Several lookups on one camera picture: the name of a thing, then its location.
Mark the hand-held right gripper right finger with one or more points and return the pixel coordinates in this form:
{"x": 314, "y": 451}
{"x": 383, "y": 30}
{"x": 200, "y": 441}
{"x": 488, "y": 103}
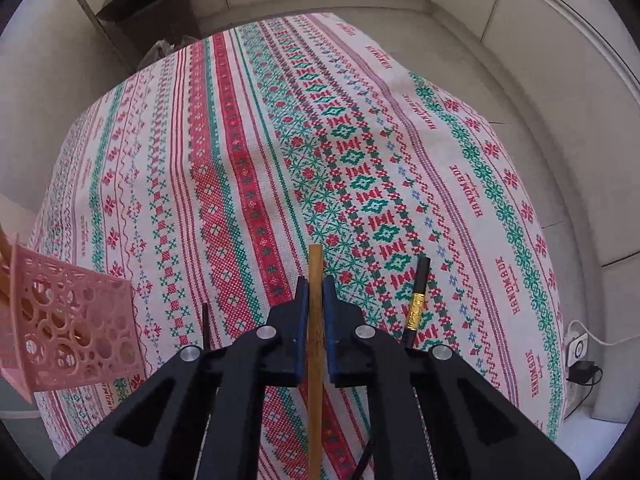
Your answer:
{"x": 330, "y": 320}

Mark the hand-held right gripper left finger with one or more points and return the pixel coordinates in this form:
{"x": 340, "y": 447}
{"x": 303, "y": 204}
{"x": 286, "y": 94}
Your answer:
{"x": 301, "y": 320}

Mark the bamboo chopstick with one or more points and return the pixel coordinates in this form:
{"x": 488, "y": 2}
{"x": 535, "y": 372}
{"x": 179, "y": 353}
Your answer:
{"x": 315, "y": 270}

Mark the pink plastic utensil basket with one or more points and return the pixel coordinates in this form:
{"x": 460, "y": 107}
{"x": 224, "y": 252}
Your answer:
{"x": 70, "y": 330}

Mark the patterned red green tablecloth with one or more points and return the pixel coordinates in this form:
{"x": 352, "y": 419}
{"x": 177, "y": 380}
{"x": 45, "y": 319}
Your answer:
{"x": 250, "y": 160}

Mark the white power strip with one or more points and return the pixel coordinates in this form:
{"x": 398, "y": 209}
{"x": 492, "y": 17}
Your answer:
{"x": 579, "y": 347}

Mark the black charger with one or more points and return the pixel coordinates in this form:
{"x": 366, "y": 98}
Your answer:
{"x": 582, "y": 374}

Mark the crumpled plastic bag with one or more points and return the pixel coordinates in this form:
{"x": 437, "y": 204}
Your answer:
{"x": 162, "y": 50}

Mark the black bin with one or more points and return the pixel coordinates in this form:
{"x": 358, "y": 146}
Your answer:
{"x": 165, "y": 30}

